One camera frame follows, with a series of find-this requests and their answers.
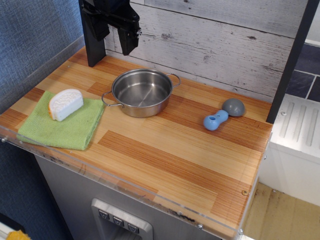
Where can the black post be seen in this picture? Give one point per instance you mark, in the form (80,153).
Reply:
(95,49)
(299,41)

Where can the grey dome toy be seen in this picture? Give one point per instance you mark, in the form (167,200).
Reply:
(234,107)

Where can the white half-round soap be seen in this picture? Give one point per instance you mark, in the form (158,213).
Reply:
(64,104)

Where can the silver dispenser panel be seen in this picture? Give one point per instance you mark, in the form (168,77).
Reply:
(116,224)

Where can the blue peanut-shaped toy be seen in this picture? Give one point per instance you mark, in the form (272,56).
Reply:
(212,122)

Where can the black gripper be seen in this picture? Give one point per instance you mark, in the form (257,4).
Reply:
(117,13)

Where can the green cloth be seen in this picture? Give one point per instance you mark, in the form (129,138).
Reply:
(74,132)

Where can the yellow object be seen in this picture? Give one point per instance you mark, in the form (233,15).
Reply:
(17,235)

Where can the right black post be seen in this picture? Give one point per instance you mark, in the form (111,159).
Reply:
(299,41)

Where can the white cabinet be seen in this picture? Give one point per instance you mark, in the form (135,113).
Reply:
(291,161)

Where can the stainless steel pot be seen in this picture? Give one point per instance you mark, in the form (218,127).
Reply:
(141,93)

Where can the left black post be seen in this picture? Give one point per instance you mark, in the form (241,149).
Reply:
(95,49)

